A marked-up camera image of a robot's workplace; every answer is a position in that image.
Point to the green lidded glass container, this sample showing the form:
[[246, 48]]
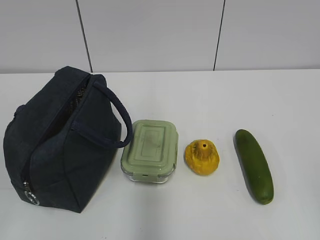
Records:
[[151, 156]]

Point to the yellow toy pear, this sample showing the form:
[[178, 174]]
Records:
[[202, 157]]

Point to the navy blue lunch bag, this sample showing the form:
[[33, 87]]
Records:
[[60, 144]]

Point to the green cucumber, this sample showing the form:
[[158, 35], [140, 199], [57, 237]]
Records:
[[254, 166]]

